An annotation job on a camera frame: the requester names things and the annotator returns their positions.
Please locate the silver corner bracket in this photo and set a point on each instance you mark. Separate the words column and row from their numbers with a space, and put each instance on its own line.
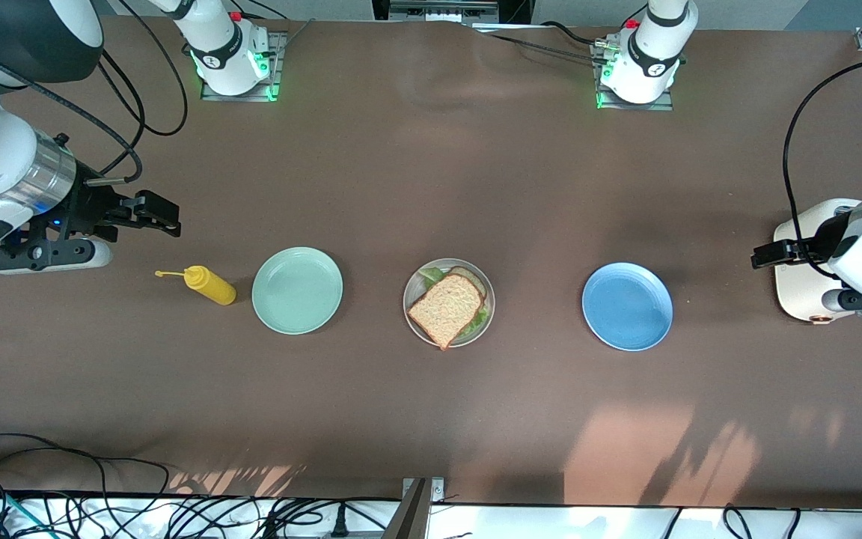
column 438, row 490

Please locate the cream white toaster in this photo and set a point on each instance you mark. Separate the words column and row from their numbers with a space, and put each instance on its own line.
column 798, row 296

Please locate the grey aluminium profile post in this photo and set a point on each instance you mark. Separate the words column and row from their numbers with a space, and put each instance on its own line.
column 408, row 516

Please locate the green lettuce leaf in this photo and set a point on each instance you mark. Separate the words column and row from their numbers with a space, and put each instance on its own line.
column 431, row 274

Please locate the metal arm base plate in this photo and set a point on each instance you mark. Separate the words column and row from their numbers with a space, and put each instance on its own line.
column 655, row 106
column 278, row 75

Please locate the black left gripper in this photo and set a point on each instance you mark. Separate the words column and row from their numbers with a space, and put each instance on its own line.
column 818, row 241

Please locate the brown bread slice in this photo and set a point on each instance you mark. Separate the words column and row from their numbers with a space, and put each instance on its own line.
column 472, row 275
column 446, row 308

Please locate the yellow mustard squeeze bottle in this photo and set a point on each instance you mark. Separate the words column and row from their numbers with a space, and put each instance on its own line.
column 210, row 284

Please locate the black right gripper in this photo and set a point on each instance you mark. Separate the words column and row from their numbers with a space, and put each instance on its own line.
column 94, row 206

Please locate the grey power strip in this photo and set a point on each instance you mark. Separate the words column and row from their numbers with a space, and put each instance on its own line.
column 438, row 11

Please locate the blue plate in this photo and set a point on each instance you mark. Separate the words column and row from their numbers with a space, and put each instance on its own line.
column 625, row 307

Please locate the beige plate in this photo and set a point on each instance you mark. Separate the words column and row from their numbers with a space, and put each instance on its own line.
column 416, row 284

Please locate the black power plug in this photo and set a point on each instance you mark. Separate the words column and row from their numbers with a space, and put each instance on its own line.
column 339, row 524

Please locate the mint green plate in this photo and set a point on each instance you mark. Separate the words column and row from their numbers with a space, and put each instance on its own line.
column 296, row 290

